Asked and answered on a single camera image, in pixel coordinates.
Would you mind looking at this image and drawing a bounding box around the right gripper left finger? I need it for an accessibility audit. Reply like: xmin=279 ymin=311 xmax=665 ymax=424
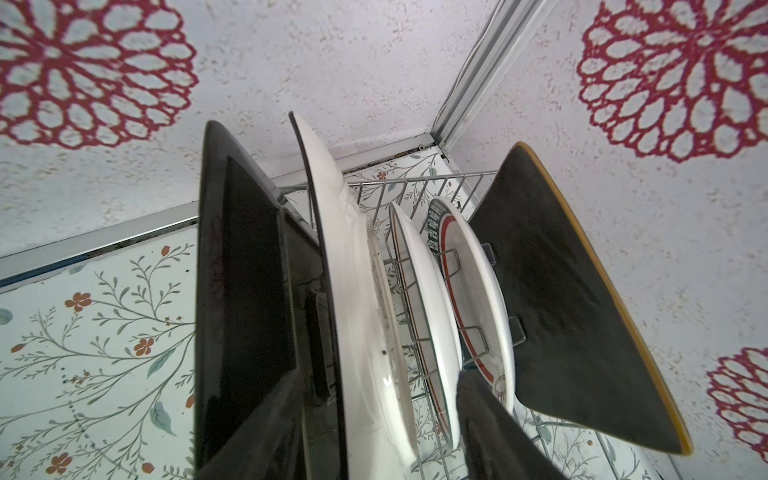
xmin=195 ymin=369 xmax=306 ymax=479

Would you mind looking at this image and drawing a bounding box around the white round plate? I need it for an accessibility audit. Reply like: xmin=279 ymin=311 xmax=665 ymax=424
xmin=389 ymin=204 xmax=461 ymax=450

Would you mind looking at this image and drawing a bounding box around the black square plate yellow rim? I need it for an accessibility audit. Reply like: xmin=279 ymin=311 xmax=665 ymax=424
xmin=470 ymin=142 xmax=693 ymax=455

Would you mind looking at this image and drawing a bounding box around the round plate red rim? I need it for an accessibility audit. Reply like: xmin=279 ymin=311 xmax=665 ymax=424
xmin=426 ymin=196 xmax=516 ymax=413

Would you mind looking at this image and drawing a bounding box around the wire dish rack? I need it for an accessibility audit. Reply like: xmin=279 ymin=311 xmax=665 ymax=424
xmin=278 ymin=169 xmax=661 ymax=480

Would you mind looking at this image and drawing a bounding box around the black square floral plate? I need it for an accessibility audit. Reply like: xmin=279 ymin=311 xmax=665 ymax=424
xmin=194 ymin=121 xmax=348 ymax=479

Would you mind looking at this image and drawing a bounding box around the white square plate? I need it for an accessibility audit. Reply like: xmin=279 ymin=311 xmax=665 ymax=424
xmin=289 ymin=113 xmax=418 ymax=479

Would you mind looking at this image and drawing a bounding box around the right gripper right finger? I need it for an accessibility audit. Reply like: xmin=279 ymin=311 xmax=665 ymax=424
xmin=456 ymin=371 xmax=564 ymax=479

